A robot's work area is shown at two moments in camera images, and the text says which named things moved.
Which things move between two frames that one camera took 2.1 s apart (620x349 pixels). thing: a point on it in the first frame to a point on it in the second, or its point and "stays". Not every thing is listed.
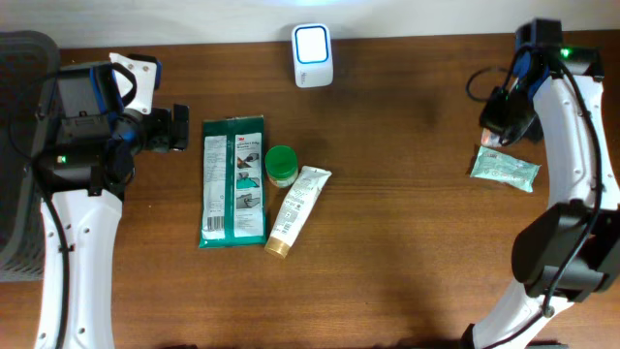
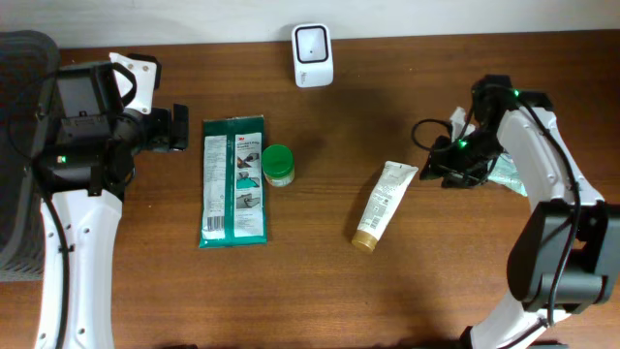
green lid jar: [282, 166] stays
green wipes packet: [232, 205] stays
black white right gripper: [528, 123] to [438, 162]
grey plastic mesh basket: [29, 72] stays
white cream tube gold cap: [296, 209] to [383, 203]
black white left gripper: [179, 126] stays
